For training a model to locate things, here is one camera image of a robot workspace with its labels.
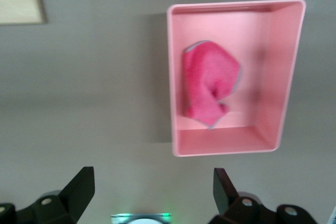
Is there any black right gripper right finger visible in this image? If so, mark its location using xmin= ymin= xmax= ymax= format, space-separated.
xmin=209 ymin=167 xmax=320 ymax=224

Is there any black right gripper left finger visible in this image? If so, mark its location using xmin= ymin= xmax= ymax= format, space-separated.
xmin=0 ymin=166 xmax=96 ymax=224

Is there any pink plastic bin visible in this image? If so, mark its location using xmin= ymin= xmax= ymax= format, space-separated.
xmin=166 ymin=0 xmax=307 ymax=158

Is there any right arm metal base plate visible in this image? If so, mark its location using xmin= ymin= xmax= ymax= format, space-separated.
xmin=110 ymin=212 xmax=172 ymax=224

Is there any pink and grey microfibre cloth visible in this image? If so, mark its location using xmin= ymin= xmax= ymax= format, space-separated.
xmin=182 ymin=40 xmax=243 ymax=131

